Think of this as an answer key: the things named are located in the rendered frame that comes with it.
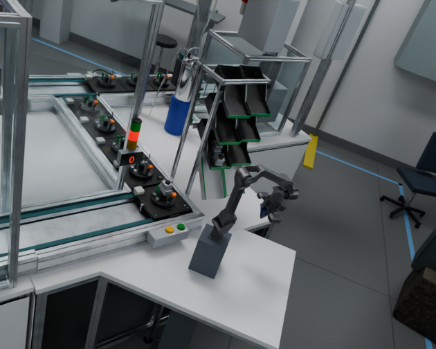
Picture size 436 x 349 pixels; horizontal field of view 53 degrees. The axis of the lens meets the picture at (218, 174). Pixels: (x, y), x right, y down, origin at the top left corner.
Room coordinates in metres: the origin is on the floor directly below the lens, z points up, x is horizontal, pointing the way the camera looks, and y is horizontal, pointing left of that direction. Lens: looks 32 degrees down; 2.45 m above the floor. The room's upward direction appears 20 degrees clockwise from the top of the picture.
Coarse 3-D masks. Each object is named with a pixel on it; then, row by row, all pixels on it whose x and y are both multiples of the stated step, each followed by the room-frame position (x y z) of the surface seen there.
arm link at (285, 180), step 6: (246, 168) 1.72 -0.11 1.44; (252, 168) 1.72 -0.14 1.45; (258, 168) 1.71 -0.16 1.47; (264, 168) 1.71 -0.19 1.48; (258, 174) 1.67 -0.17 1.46; (264, 174) 1.70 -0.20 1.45; (270, 174) 1.73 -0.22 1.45; (276, 174) 1.76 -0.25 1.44; (282, 174) 1.81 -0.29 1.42; (246, 180) 1.63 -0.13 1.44; (252, 180) 1.65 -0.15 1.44; (270, 180) 1.74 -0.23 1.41; (276, 180) 1.75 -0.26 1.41; (282, 180) 1.77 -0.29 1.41; (288, 180) 1.78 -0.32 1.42; (282, 186) 1.77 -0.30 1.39
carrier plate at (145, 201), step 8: (176, 192) 2.02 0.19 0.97; (144, 200) 1.85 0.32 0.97; (176, 200) 1.94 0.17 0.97; (184, 200) 1.97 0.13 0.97; (152, 208) 1.81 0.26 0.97; (160, 208) 1.83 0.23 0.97; (168, 208) 1.85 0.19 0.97; (176, 208) 1.87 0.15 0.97; (184, 208) 1.90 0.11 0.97; (152, 216) 1.75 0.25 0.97; (160, 216) 1.77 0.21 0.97; (168, 216) 1.80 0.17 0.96
